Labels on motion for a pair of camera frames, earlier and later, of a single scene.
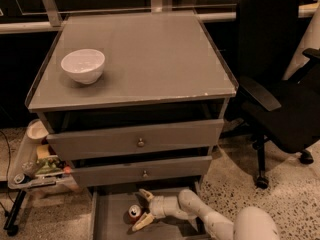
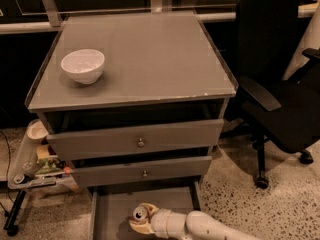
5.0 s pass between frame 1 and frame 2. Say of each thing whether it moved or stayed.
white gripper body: moved
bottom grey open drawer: stayed
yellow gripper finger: moved
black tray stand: stayed
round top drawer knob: stayed
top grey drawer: stayed
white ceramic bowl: stayed
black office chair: stayed
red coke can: moved
